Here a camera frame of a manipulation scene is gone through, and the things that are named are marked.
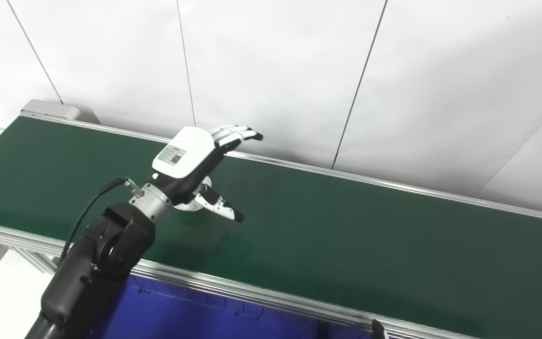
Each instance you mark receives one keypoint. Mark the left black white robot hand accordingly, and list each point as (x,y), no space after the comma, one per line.
(186,150)

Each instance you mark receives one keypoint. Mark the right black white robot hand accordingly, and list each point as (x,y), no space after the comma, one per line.
(379,330)

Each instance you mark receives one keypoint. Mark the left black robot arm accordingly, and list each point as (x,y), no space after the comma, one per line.
(111,245)

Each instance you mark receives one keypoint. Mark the green conveyor belt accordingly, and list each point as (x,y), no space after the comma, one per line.
(346,235)
(233,291)

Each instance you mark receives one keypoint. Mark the grey conveyor motor housing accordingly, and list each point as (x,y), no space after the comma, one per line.
(50,109)

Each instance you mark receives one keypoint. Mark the blue plastic bin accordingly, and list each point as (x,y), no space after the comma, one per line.
(167,315)

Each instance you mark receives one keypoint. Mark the aluminium conveyor support leg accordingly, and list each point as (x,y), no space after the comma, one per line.
(35,258)

